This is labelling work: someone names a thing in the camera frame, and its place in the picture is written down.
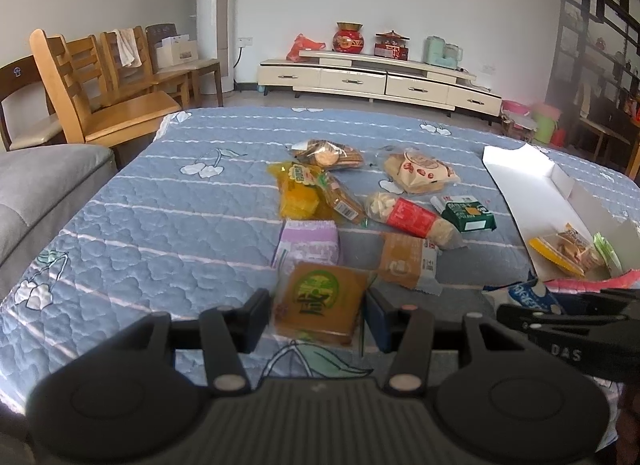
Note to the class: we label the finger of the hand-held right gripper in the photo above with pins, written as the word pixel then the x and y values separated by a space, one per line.
pixel 517 315
pixel 615 296

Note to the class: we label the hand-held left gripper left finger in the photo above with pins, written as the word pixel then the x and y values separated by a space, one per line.
pixel 256 320

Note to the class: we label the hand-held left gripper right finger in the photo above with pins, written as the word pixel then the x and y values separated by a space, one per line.
pixel 380 320

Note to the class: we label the blue and white snack packet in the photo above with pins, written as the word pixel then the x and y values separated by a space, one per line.
pixel 530 295

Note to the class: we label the pink snack packet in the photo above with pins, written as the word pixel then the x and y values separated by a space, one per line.
pixel 590 282

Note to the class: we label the orange snack packet green logo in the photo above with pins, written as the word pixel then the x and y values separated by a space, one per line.
pixel 320 300

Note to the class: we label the brown and white bread packet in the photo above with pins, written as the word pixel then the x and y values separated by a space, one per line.
pixel 405 260

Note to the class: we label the purple snack packet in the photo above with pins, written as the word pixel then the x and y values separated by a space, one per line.
pixel 310 242

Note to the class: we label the red label cracker packet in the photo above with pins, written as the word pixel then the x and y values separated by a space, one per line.
pixel 412 217

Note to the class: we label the white cardboard box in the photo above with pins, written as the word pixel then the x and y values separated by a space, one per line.
pixel 525 185

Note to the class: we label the green and white packet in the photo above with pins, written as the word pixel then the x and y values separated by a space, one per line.
pixel 607 252

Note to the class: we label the yellow cracker packet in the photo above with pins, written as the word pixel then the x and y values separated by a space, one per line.
pixel 565 247

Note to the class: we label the brown biscuit packet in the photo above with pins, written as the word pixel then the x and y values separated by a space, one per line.
pixel 342 202

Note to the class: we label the blue quilted cherry blanket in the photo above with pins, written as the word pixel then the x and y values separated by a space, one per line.
pixel 165 225

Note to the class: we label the yellow jelly packet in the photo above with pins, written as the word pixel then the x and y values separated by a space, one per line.
pixel 297 192

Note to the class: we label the beige bread bag red print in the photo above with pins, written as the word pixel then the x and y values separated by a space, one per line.
pixel 420 170

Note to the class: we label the wooden side table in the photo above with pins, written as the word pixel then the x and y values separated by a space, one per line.
pixel 607 132

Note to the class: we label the red bucket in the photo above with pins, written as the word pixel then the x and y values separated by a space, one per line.
pixel 559 137

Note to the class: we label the clear bag of round crackers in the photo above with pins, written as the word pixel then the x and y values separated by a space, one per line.
pixel 327 155

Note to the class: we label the green bucket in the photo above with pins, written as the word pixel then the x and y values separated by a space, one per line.
pixel 545 125

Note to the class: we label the clear storage container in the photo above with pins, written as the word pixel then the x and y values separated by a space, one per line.
pixel 517 127

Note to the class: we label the pink basin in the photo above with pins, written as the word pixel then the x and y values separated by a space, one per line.
pixel 515 107

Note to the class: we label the cream tv cabinet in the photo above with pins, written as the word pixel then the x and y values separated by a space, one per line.
pixel 370 80

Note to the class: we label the light wooden chair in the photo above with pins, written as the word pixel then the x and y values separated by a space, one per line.
pixel 82 52
pixel 125 117
pixel 165 80

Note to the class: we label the grey sofa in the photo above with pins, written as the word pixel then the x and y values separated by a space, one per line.
pixel 40 195

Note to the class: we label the dark wooden shelf unit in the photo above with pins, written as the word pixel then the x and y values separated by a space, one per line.
pixel 595 45

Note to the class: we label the dark wooden chair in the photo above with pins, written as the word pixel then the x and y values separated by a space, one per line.
pixel 205 67

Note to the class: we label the mint green kitchen appliance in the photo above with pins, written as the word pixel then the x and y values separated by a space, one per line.
pixel 442 54

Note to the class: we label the red gift box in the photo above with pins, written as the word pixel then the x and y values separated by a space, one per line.
pixel 391 47

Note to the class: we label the red plastic bag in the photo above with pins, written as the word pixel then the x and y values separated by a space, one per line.
pixel 302 49

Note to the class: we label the white carton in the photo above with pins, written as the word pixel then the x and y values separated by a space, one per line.
pixel 175 51

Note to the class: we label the red and gold vase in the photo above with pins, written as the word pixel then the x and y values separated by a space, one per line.
pixel 349 39

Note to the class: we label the white towel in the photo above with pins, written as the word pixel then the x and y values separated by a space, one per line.
pixel 129 47

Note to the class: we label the white tower air conditioner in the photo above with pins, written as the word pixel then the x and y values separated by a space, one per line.
pixel 215 20

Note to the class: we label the dark brown chair white cushion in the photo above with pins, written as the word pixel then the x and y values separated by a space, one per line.
pixel 25 95

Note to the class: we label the white wall outlet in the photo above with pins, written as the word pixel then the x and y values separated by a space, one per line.
pixel 245 40

